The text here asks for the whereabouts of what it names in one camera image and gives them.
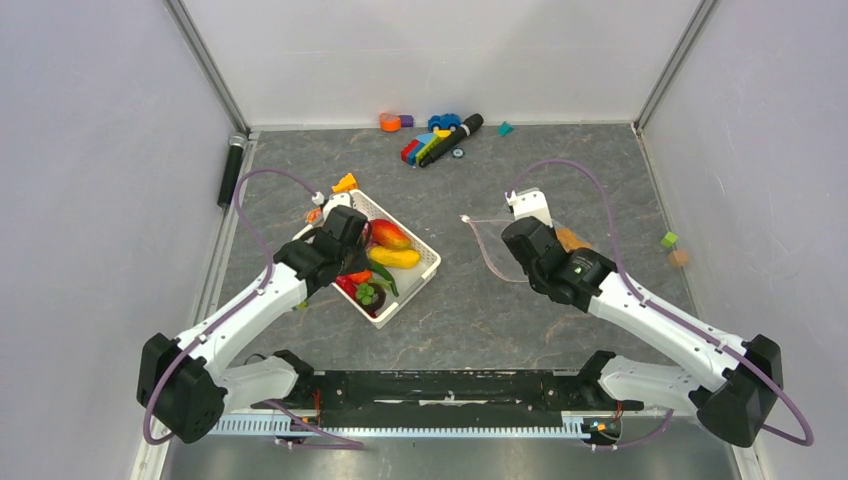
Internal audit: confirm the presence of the red yellow toy mango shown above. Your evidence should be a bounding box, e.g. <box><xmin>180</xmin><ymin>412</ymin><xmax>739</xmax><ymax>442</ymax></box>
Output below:
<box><xmin>370</xmin><ymin>219</ymin><xmax>412</xmax><ymax>250</ymax></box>

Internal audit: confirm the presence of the clear zip top bag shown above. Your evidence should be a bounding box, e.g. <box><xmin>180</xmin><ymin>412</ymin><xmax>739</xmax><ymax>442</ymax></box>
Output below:
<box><xmin>460</xmin><ymin>215</ymin><xmax>567</xmax><ymax>283</ymax></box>

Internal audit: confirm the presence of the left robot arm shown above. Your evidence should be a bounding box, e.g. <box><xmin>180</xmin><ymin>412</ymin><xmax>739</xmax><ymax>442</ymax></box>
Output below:
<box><xmin>137</xmin><ymin>205</ymin><xmax>368</xmax><ymax>445</ymax></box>

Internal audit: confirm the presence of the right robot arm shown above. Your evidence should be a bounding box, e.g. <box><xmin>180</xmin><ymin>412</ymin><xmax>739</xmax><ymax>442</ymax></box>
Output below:
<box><xmin>501</xmin><ymin>217</ymin><xmax>783</xmax><ymax>447</ymax></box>

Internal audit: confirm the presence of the red toy chili pepper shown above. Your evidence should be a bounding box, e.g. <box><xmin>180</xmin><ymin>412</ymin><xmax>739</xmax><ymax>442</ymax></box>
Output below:
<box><xmin>335</xmin><ymin>276</ymin><xmax>358</xmax><ymax>300</ymax></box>

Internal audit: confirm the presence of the orange toy carrot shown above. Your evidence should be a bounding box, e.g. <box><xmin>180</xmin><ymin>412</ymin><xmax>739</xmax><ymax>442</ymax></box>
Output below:
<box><xmin>347</xmin><ymin>269</ymin><xmax>373</xmax><ymax>285</ymax></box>

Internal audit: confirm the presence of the orange toy peeled tangerine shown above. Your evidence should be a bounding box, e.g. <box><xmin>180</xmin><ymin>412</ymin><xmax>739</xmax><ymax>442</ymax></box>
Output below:
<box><xmin>305</xmin><ymin>208</ymin><xmax>323</xmax><ymax>224</ymax></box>

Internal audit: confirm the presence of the yellow toy fruit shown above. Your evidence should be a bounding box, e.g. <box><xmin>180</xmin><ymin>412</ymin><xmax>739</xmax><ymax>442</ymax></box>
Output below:
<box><xmin>368</xmin><ymin>246</ymin><xmax>421</xmax><ymax>269</ymax></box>

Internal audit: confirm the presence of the orange toy building block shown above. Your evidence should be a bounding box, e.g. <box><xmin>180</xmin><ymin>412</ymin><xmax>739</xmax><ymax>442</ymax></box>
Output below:
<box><xmin>332</xmin><ymin>172</ymin><xmax>359</xmax><ymax>194</ymax></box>

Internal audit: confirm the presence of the white perforated plastic basket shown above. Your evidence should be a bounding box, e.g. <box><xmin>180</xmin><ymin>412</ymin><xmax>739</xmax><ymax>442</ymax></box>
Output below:
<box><xmin>331</xmin><ymin>189</ymin><xmax>441</xmax><ymax>329</ymax></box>

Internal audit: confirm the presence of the multicolour toy block stack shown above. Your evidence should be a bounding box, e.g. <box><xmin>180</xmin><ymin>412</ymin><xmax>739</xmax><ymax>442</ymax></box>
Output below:
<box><xmin>400</xmin><ymin>130</ymin><xmax>451</xmax><ymax>167</ymax></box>

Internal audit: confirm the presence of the green toy cube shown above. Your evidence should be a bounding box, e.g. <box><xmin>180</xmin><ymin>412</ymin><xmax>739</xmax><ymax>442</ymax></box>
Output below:
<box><xmin>660</xmin><ymin>231</ymin><xmax>679</xmax><ymax>249</ymax></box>

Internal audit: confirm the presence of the brown toy ball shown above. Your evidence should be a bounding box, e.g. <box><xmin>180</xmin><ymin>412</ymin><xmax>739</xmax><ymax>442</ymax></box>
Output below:
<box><xmin>667</xmin><ymin>249</ymin><xmax>691</xmax><ymax>268</ymax></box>

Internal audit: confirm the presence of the teal toy block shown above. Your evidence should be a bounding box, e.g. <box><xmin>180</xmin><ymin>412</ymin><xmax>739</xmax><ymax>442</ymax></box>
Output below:
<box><xmin>498</xmin><ymin>121</ymin><xmax>514</xmax><ymax>136</ymax></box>

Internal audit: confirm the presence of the blue toy car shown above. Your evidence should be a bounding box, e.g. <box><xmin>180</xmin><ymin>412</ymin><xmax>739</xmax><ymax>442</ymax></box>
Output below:
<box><xmin>427</xmin><ymin>113</ymin><xmax>462</xmax><ymax>132</ymax></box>

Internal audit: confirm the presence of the black microphone on table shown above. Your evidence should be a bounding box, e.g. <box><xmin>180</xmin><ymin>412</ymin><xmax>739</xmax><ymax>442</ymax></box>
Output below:
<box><xmin>418</xmin><ymin>113</ymin><xmax>484</xmax><ymax>168</ymax></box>

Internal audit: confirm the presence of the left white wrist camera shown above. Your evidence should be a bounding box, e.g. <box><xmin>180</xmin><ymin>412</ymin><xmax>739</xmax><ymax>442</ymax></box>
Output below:
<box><xmin>315</xmin><ymin>192</ymin><xmax>353</xmax><ymax>224</ymax></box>

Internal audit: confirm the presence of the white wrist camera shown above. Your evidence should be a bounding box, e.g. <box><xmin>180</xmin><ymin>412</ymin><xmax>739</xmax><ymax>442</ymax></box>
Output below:
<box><xmin>315</xmin><ymin>192</ymin><xmax>353</xmax><ymax>224</ymax></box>
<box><xmin>505</xmin><ymin>188</ymin><xmax>554</xmax><ymax>227</ymax></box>

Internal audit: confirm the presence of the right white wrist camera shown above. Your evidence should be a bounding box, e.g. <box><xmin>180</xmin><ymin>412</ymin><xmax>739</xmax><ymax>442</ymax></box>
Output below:
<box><xmin>505</xmin><ymin>188</ymin><xmax>554</xmax><ymax>227</ymax></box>

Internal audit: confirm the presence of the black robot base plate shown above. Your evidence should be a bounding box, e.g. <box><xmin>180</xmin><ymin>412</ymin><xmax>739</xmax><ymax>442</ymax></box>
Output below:
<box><xmin>273</xmin><ymin>350</ymin><xmax>644</xmax><ymax>429</ymax></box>

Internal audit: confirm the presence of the black microphone by wall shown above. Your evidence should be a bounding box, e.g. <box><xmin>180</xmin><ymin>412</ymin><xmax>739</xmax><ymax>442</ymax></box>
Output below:
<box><xmin>217</xmin><ymin>133</ymin><xmax>248</xmax><ymax>209</ymax></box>

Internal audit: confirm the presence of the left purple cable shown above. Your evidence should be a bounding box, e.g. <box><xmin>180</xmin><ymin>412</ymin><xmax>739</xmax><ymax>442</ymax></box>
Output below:
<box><xmin>142</xmin><ymin>168</ymin><xmax>366</xmax><ymax>452</ymax></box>

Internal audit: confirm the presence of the purple cable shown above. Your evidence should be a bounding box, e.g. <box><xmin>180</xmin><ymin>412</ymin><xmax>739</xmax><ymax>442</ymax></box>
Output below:
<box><xmin>142</xmin><ymin>168</ymin><xmax>366</xmax><ymax>452</ymax></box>
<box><xmin>506</xmin><ymin>158</ymin><xmax>815</xmax><ymax>448</ymax></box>

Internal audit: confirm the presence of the white slotted cable duct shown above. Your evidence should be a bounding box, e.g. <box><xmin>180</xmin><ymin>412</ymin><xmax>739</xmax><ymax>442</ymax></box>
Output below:
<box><xmin>208</xmin><ymin>411</ymin><xmax>590</xmax><ymax>440</ymax></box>

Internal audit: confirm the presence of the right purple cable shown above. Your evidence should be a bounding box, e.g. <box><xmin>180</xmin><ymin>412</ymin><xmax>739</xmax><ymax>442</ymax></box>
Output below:
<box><xmin>506</xmin><ymin>158</ymin><xmax>815</xmax><ymax>448</ymax></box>

